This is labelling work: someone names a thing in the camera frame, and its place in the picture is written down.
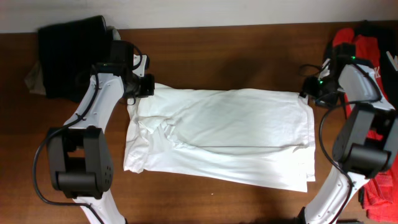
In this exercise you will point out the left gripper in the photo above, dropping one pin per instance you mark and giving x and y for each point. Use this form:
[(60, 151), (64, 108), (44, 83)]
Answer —
[(148, 85)]

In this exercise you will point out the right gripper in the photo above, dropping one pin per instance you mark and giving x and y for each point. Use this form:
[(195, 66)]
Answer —
[(311, 88)]

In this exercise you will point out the white robot print t-shirt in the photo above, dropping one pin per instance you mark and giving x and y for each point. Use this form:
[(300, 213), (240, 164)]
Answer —
[(249, 136)]

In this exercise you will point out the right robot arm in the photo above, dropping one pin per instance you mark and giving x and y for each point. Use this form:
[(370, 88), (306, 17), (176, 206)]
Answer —
[(367, 143)]

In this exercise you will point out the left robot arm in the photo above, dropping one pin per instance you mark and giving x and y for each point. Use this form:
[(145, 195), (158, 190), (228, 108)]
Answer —
[(79, 159)]

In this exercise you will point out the black folded garment stack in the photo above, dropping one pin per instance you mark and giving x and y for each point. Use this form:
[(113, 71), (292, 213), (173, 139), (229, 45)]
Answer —
[(76, 28)]

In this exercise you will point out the black garment with white letters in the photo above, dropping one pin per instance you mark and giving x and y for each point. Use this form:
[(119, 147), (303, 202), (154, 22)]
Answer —
[(377, 44)]

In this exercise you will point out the red t-shirt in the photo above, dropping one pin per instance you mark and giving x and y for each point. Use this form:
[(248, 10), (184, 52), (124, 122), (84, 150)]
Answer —
[(358, 66)]

